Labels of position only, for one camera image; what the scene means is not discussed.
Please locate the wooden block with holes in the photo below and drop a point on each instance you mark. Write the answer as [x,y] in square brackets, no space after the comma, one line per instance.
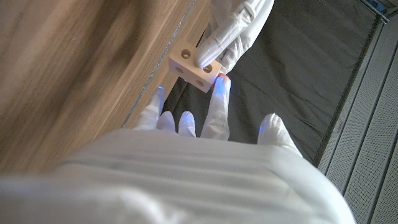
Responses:
[191,70]

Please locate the black backdrop curtain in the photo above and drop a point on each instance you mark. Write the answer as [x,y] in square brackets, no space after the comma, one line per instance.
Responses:
[295,77]

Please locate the wooden screw with red head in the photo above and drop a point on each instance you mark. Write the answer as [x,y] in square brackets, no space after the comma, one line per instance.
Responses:
[222,74]

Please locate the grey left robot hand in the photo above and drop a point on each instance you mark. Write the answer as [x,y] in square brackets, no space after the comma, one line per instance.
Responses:
[236,25]

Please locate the grey perforated panel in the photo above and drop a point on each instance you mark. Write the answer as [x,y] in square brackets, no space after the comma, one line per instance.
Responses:
[388,193]
[373,149]
[351,109]

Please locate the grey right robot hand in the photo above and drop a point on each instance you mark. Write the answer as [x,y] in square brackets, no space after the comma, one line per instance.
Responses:
[186,186]

